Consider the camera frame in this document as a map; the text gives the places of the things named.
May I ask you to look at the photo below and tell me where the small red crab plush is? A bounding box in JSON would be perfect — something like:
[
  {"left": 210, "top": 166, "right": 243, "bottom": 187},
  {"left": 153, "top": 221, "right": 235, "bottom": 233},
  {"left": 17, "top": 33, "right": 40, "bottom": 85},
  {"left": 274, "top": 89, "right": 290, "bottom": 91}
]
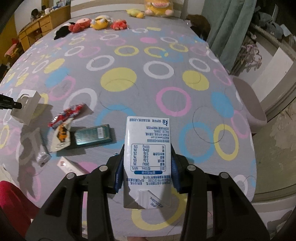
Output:
[{"left": 110, "top": 20, "right": 128, "bottom": 31}]

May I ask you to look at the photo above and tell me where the dark green box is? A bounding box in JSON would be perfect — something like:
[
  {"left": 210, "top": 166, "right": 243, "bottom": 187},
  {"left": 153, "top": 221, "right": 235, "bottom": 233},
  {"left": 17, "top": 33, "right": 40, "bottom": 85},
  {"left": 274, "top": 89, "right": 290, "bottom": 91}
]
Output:
[{"left": 74, "top": 125, "right": 113, "bottom": 146}]

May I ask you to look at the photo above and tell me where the white orange snack packet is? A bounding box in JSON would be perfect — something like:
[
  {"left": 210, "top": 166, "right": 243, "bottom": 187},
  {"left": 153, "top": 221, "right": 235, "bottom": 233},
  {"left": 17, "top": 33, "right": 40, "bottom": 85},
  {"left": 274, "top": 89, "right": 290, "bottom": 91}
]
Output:
[{"left": 50, "top": 118, "right": 73, "bottom": 153}]

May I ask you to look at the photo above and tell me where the white tissue pack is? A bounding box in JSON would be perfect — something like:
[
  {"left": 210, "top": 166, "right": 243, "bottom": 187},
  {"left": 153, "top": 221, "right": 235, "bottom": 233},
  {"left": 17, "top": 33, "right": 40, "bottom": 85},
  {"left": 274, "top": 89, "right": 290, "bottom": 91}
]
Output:
[{"left": 34, "top": 134, "right": 52, "bottom": 165}]

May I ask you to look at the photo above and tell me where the brown plush chair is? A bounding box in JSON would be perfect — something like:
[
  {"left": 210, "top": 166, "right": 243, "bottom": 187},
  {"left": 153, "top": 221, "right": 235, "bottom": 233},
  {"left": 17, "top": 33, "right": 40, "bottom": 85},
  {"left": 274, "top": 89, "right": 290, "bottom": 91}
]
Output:
[{"left": 186, "top": 15, "right": 211, "bottom": 41}]

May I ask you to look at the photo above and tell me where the pink white long box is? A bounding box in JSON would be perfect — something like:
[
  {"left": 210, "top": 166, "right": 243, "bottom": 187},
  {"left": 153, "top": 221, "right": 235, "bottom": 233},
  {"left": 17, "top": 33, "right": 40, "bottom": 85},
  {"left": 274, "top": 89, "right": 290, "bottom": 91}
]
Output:
[{"left": 57, "top": 157, "right": 87, "bottom": 176}]

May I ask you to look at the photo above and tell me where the wooden desk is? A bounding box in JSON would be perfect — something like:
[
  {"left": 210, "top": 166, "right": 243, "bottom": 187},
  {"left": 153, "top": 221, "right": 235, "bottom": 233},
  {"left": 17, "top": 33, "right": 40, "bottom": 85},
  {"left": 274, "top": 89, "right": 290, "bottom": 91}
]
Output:
[{"left": 18, "top": 5, "right": 71, "bottom": 51}]

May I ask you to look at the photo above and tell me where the large yellow pig plush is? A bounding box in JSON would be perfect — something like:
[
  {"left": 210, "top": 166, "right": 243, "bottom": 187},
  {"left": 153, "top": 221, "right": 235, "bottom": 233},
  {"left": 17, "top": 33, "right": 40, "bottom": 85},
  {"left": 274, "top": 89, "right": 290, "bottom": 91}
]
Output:
[{"left": 144, "top": 0, "right": 174, "bottom": 17}]

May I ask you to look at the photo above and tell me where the red round plush toy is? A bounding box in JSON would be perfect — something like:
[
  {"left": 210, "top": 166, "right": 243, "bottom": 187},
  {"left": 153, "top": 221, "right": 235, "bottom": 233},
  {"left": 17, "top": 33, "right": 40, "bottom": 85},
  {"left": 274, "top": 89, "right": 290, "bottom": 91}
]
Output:
[{"left": 68, "top": 18, "right": 91, "bottom": 33}]

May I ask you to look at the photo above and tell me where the black white plush toy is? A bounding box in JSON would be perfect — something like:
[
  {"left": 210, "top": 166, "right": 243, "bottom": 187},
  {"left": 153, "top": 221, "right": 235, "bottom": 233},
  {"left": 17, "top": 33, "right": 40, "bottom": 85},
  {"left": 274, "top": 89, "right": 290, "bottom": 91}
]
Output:
[{"left": 54, "top": 22, "right": 75, "bottom": 40}]

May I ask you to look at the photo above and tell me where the small yellow duck plush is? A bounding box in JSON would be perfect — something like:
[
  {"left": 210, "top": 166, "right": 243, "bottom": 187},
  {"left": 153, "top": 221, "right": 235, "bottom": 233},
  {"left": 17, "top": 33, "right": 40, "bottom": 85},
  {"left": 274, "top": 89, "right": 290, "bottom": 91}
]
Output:
[{"left": 126, "top": 9, "right": 145, "bottom": 19}]

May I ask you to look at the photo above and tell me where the white square box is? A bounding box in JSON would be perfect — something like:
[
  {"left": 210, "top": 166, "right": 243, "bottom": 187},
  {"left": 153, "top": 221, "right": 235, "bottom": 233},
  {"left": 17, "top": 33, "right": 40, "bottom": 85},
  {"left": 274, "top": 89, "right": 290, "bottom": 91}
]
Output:
[{"left": 11, "top": 89, "right": 41, "bottom": 126}]

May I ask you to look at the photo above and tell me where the yellow white plush toy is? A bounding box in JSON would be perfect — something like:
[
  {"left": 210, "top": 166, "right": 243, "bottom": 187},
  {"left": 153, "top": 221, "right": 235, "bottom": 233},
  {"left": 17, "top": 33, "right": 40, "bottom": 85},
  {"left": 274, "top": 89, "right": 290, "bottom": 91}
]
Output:
[{"left": 90, "top": 15, "right": 113, "bottom": 30}]

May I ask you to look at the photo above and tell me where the white blue milk carton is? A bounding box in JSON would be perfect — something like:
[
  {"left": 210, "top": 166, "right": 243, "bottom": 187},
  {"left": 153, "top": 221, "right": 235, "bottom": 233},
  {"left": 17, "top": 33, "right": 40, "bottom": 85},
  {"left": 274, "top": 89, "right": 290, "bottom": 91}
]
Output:
[{"left": 123, "top": 116, "right": 171, "bottom": 209}]

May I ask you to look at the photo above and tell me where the bed with circle-pattern sheet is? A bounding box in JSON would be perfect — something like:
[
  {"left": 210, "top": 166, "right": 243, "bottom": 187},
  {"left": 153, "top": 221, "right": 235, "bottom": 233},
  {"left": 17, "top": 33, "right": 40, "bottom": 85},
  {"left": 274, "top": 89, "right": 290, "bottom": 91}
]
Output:
[{"left": 0, "top": 10, "right": 258, "bottom": 238}]

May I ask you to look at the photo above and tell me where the teal curtain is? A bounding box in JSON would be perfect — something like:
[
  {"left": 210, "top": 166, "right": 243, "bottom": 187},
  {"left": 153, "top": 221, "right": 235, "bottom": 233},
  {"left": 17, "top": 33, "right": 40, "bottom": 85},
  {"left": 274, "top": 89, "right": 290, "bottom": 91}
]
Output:
[{"left": 202, "top": 0, "right": 256, "bottom": 71}]

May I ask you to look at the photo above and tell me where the red snack wrapper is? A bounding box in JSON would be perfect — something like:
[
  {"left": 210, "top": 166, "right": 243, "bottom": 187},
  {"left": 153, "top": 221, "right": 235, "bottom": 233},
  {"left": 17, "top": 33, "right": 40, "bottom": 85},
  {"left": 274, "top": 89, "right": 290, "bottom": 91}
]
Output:
[{"left": 48, "top": 104, "right": 84, "bottom": 130}]

